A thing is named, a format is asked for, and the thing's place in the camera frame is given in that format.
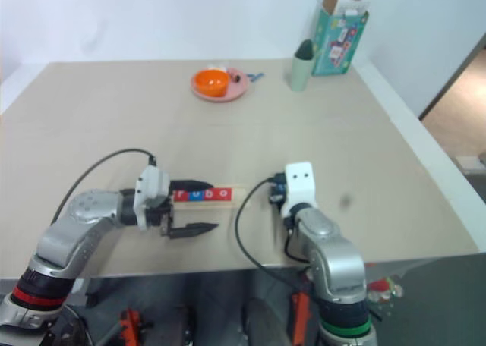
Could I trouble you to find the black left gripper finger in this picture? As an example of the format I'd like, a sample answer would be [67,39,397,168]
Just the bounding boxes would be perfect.
[169,178,214,190]
[168,222,220,241]

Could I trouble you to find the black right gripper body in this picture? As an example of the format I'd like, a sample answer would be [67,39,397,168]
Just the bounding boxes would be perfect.
[267,172,290,207]

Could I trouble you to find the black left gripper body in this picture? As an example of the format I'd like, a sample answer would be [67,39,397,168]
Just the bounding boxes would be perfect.
[145,196,175,238]

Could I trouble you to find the wooden rack with letter tiles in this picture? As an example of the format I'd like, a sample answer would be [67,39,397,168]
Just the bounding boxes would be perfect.
[172,186,247,211]

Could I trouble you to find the orange plastic bowl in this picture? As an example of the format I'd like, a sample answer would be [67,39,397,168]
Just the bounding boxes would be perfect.
[194,68,230,98]

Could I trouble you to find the pink round plate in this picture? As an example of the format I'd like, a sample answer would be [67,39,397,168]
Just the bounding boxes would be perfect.
[190,68,251,103]

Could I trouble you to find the orange clamp tool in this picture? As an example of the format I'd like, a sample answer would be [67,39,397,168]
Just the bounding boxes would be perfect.
[290,291,311,345]
[118,308,154,346]

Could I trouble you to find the pale green cup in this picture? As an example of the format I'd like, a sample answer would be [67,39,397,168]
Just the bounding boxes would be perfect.
[290,53,316,93]

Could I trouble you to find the red and green small items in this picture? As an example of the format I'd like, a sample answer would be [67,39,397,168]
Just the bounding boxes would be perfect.
[366,275,405,306]

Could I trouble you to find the dark green item in cup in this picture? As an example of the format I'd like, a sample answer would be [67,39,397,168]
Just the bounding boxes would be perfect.
[295,39,315,60]

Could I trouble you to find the teal cardboard toy box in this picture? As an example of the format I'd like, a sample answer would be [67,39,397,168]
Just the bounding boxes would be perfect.
[311,0,370,77]

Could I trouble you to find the white box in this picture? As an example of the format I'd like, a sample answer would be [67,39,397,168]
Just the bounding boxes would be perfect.
[455,154,486,176]

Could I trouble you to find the white cards in box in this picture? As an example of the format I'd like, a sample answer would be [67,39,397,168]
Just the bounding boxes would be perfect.
[332,0,368,17]

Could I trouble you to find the brown wooden door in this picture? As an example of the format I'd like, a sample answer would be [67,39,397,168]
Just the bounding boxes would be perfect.
[418,30,486,158]

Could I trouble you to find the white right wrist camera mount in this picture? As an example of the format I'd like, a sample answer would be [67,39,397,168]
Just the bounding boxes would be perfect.
[279,162,318,216]

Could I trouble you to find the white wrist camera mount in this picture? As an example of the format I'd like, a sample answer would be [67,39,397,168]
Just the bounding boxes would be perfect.
[279,162,318,216]
[134,165,171,232]

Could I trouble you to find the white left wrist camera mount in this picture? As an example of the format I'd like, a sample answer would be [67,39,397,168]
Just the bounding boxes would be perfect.
[134,165,171,232]

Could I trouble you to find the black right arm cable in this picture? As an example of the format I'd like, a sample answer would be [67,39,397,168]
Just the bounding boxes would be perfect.
[233,175,316,286]

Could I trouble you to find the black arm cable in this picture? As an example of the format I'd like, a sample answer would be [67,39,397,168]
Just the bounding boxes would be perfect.
[233,175,316,286]
[50,148,158,225]

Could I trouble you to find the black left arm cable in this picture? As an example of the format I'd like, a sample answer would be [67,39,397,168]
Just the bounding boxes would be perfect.
[50,148,158,225]

